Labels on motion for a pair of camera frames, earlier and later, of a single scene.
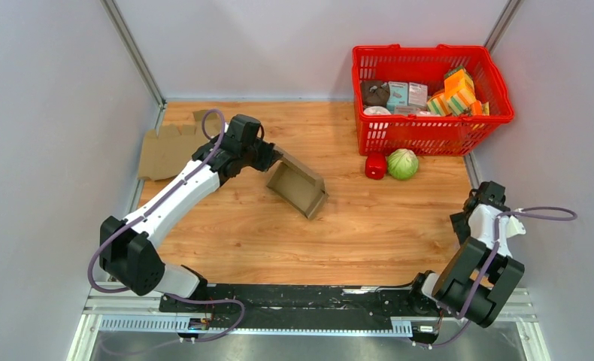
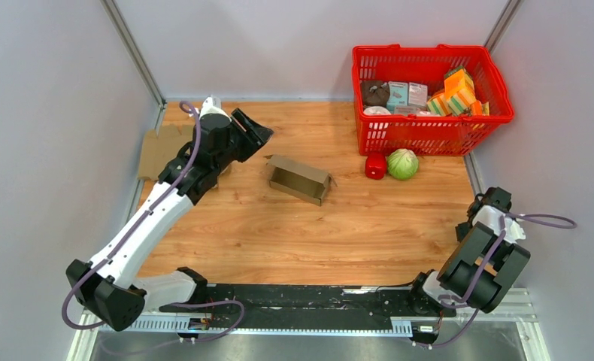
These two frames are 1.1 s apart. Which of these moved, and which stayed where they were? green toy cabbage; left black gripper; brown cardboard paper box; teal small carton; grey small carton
Moved: left black gripper; brown cardboard paper box
Stayed: green toy cabbage; grey small carton; teal small carton
